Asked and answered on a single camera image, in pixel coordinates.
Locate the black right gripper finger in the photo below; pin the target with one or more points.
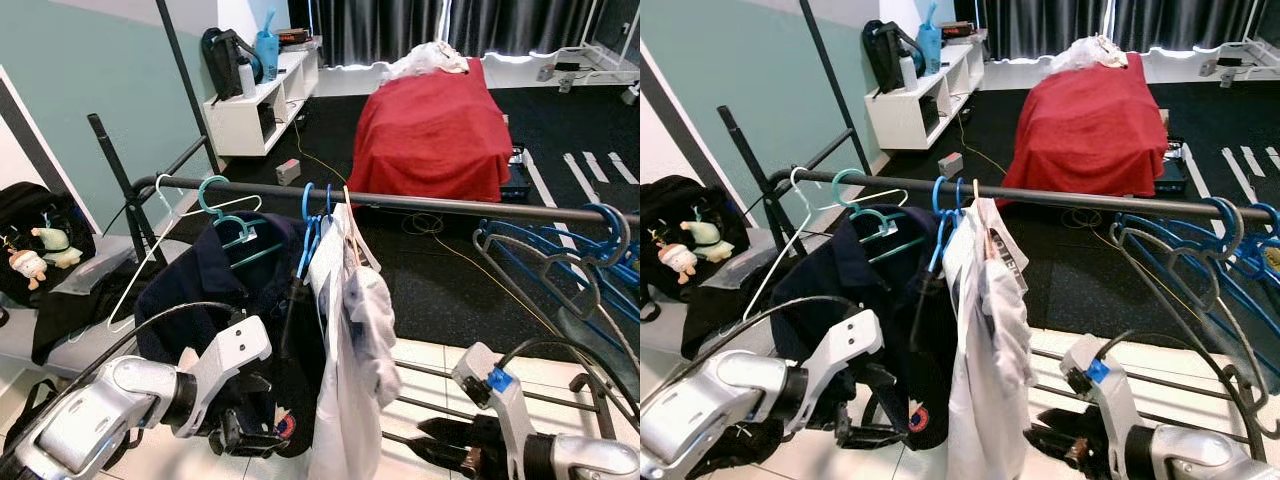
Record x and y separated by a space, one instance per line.
1055 422
452 460
1062 452
445 432

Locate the white shirt with blue print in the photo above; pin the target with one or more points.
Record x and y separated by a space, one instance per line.
360 380
990 380

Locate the navy polo shirt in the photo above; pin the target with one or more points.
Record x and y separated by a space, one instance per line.
830 280
200 300

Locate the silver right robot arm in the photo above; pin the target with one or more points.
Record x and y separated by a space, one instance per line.
590 460
1210 455

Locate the teal plastic hanger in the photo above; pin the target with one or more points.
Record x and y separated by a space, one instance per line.
240 240
880 232

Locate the grey plastic hanger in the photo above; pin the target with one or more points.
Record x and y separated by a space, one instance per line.
1170 250
540 258

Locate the black cloth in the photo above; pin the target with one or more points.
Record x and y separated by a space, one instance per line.
720 315
80 320

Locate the grey storage bin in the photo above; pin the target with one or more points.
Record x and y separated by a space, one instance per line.
15 345
655 330

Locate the black metal clothes rack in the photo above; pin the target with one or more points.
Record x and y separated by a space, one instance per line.
1060 196
420 201

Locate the green plush toy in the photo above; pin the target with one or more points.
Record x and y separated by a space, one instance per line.
58 245
702 238

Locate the white plush toy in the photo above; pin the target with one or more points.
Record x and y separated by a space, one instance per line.
677 262
25 268

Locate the small grey box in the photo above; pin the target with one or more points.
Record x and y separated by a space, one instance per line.
951 165
288 172

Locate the black backpack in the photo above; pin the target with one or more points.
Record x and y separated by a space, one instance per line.
40 205
675 198

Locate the red bed cover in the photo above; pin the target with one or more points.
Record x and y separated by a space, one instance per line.
1085 130
430 135

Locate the white low shelf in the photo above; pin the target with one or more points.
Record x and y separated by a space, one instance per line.
240 125
900 120

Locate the white bottle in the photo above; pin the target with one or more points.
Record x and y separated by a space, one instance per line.
246 80
907 73

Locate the black bag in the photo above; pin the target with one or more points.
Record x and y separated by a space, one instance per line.
885 55
222 60

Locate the white crumpled cloth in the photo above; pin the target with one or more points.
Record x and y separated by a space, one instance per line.
425 60
1090 52

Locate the black curtains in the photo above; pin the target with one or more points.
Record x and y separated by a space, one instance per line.
400 25
1080 20

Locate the white metal frame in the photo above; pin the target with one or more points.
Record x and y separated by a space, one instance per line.
1240 60
590 65

